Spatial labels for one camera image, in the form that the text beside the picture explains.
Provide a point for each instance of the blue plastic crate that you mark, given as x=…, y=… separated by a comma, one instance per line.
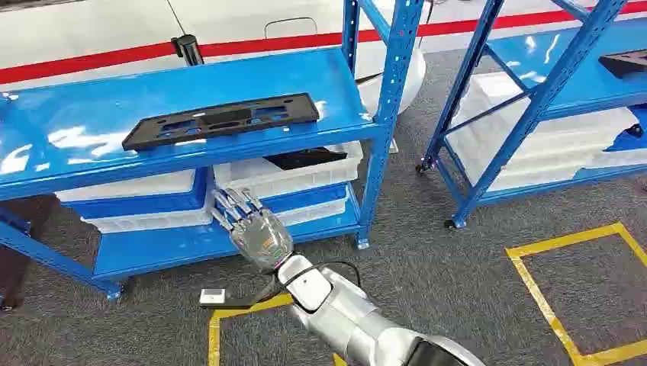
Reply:
x=624, y=144
x=141, y=204

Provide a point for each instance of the white rounded plastic object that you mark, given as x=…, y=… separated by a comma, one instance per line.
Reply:
x=413, y=81

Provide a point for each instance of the black barrier post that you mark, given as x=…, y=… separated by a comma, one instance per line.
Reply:
x=189, y=49

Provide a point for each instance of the white plastic crate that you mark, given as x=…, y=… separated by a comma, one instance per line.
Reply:
x=151, y=221
x=313, y=213
x=546, y=169
x=303, y=178
x=126, y=187
x=566, y=131

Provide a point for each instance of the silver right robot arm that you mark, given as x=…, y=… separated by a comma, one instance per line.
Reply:
x=354, y=323

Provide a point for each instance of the blue metal shelf rack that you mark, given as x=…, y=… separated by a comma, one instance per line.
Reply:
x=536, y=106
x=202, y=81

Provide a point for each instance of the flat black slotted plate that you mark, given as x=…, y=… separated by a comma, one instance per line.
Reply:
x=222, y=121

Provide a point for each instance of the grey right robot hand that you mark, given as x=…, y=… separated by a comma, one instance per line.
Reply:
x=260, y=237

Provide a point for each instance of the black plastic part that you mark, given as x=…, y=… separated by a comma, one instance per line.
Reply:
x=627, y=63

